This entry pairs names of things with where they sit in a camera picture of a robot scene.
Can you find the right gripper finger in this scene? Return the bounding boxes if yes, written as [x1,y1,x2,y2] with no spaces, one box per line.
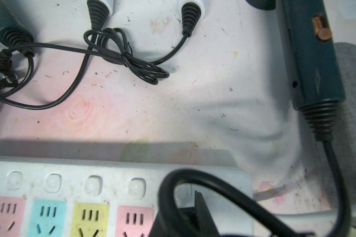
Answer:
[149,191,220,237]

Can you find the black cable of teal dryer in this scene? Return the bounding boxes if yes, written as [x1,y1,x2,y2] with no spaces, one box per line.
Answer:
[157,140,352,237]

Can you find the dark teal round hair dryer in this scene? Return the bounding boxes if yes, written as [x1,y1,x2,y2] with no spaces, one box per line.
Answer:
[248,1,346,142]

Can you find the white multicolour power strip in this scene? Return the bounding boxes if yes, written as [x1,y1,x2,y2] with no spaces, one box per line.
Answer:
[0,156,254,237]

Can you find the grey oval pad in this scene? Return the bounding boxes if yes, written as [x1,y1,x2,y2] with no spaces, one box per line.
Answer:
[314,42,356,226]

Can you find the white boxy hair dryer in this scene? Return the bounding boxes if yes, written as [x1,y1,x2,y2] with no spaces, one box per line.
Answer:
[86,0,115,30]

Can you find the dark green boxy hair dryer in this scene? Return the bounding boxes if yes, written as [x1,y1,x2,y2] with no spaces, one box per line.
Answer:
[0,1,34,47]

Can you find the black bundled cable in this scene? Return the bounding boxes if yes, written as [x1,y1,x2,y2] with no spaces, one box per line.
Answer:
[0,27,190,111]

